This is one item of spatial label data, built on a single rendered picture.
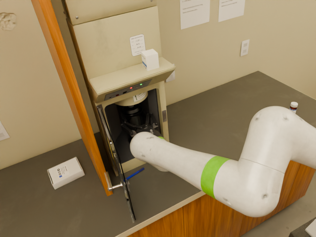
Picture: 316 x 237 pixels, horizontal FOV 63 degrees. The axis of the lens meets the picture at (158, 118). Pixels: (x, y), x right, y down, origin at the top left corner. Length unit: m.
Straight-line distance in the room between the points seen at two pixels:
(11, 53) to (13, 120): 0.37
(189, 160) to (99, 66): 0.50
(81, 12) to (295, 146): 0.75
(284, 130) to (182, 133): 0.96
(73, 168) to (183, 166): 0.79
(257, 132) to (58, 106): 1.15
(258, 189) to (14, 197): 1.19
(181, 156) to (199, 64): 1.13
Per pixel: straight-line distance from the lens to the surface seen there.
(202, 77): 1.90
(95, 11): 0.96
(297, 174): 2.04
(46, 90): 1.49
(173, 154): 0.81
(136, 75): 0.98
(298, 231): 1.25
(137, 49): 1.05
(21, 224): 1.39
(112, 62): 1.02
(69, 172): 1.43
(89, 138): 1.05
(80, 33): 0.96
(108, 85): 0.95
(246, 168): 0.66
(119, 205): 1.27
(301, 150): 0.72
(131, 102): 1.16
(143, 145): 0.90
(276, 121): 0.67
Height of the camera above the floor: 1.97
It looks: 38 degrees down
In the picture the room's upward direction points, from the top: 7 degrees counter-clockwise
